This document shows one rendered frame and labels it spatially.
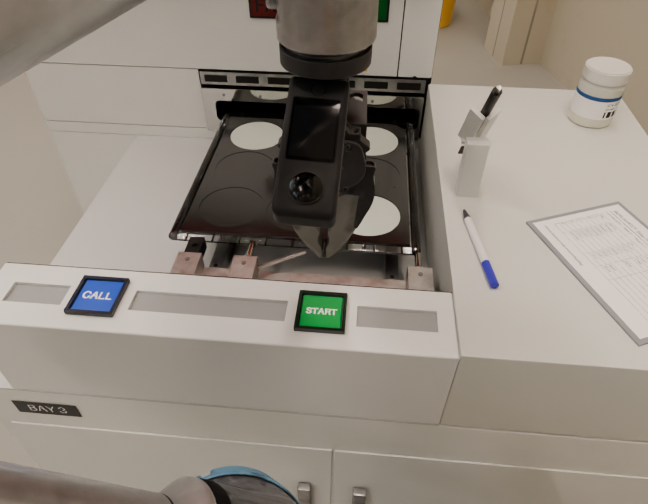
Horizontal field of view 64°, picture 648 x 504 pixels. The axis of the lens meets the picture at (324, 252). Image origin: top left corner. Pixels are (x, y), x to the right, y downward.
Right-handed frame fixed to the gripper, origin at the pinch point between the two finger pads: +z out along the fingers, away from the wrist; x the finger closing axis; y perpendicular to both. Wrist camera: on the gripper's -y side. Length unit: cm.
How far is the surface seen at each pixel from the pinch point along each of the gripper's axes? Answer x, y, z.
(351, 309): -3.1, 0.8, 9.6
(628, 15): -133, 234, 55
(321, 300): 0.4, 1.6, 9.2
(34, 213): 133, 126, 106
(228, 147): 20.4, 42.7, 15.6
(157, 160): 37, 49, 24
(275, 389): 5.5, -4.6, 18.6
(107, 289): 25.5, 1.6, 9.2
